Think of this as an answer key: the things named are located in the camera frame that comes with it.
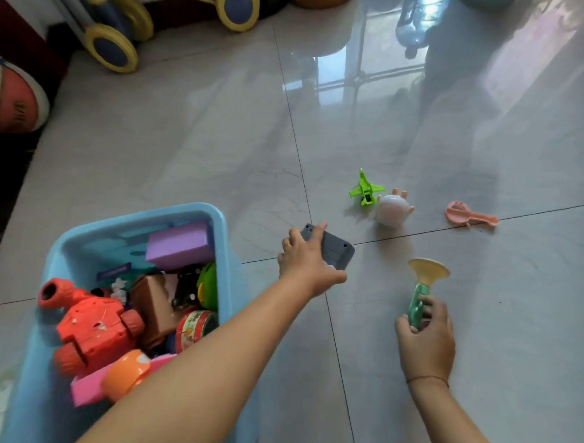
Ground small red black toy car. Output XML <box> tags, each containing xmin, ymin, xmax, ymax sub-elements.
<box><xmin>171</xmin><ymin>265</ymin><xmax>202</xmax><ymax>312</ymax></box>

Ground green toy airplane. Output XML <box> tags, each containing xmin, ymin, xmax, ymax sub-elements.
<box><xmin>348</xmin><ymin>167</ymin><xmax>387</xmax><ymax>208</ymax></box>

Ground yellow blue ride-on bike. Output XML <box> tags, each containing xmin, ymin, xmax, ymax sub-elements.
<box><xmin>32</xmin><ymin>0</ymin><xmax>262</xmax><ymax>81</ymax></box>

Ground round colourful toy drum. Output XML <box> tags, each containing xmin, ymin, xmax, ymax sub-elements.
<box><xmin>173</xmin><ymin>309</ymin><xmax>220</xmax><ymax>355</ymax></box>

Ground thin wrist bracelet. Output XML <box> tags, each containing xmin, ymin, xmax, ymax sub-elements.
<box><xmin>405</xmin><ymin>374</ymin><xmax>450</xmax><ymax>389</ymax></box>

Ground green oval toy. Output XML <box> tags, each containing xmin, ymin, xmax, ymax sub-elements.
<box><xmin>195</xmin><ymin>260</ymin><xmax>221</xmax><ymax>313</ymax></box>

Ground purple foam block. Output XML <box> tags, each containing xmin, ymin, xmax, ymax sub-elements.
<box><xmin>144</xmin><ymin>218</ymin><xmax>218</xmax><ymax>274</ymax></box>

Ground red toy camera robot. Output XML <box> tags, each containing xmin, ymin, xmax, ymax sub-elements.
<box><xmin>35</xmin><ymin>277</ymin><xmax>148</xmax><ymax>380</ymax></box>

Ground small green toy piece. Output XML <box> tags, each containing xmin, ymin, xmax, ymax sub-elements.
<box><xmin>406</xmin><ymin>281</ymin><xmax>435</xmax><ymax>332</ymax></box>

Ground grey toothed toy block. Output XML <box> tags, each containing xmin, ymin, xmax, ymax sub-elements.
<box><xmin>298</xmin><ymin>222</ymin><xmax>357</xmax><ymax>272</ymax></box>

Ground person's right forearm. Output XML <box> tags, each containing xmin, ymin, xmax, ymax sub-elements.
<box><xmin>403</xmin><ymin>377</ymin><xmax>513</xmax><ymax>443</ymax></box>

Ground pink toy wedge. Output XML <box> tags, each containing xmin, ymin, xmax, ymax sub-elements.
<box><xmin>69</xmin><ymin>349</ymin><xmax>179</xmax><ymax>413</ymax></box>

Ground teal purple toy robot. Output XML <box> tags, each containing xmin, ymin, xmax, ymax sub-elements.
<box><xmin>95</xmin><ymin>261</ymin><xmax>136</xmax><ymax>302</ymax></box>

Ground blue plastic storage bin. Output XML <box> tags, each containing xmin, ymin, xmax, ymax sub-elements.
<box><xmin>0</xmin><ymin>194</ymin><xmax>269</xmax><ymax>443</ymax></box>

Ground person's right hand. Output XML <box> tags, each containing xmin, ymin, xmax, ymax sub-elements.
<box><xmin>393</xmin><ymin>294</ymin><xmax>459</xmax><ymax>386</ymax></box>

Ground round pink pig toy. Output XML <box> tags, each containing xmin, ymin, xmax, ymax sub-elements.
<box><xmin>372</xmin><ymin>187</ymin><xmax>416</xmax><ymax>230</ymax></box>

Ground grey-blue trash bin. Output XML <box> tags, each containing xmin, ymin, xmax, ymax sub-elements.
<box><xmin>455</xmin><ymin>0</ymin><xmax>517</xmax><ymax>11</ymax></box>

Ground person's left forearm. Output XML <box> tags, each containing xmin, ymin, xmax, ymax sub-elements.
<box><xmin>72</xmin><ymin>267</ymin><xmax>319</xmax><ymax>443</ymax></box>

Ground striped basketball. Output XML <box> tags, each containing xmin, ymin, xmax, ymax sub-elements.
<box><xmin>0</xmin><ymin>53</ymin><xmax>54</xmax><ymax>137</ymax></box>

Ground grey padded poles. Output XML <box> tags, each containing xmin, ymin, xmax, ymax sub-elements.
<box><xmin>32</xmin><ymin>0</ymin><xmax>90</xmax><ymax>32</ymax></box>

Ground person's left hand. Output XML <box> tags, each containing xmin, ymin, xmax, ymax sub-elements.
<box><xmin>275</xmin><ymin>219</ymin><xmax>351</xmax><ymax>299</ymax></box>

